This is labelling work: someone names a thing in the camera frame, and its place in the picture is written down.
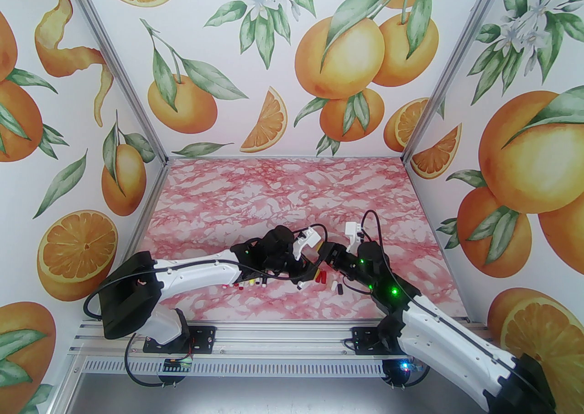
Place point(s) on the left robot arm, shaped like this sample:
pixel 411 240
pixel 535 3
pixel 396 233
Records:
pixel 196 271

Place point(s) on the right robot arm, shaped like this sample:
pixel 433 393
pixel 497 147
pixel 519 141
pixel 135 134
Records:
pixel 456 348

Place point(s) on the small circuit board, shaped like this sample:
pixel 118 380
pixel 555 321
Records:
pixel 406 365
pixel 175 364

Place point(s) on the grey metal panel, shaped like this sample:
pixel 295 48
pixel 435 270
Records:
pixel 273 396

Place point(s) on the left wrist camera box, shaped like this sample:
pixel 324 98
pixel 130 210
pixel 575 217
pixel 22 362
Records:
pixel 308 239

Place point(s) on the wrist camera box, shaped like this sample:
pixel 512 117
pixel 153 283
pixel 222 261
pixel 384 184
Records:
pixel 308 239
pixel 352 232

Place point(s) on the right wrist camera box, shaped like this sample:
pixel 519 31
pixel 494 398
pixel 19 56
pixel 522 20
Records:
pixel 352 232

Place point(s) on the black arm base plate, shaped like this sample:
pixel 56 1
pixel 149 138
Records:
pixel 365 341
pixel 205 339

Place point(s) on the aluminium frame post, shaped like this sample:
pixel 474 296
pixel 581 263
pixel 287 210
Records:
pixel 458 56
pixel 114 56

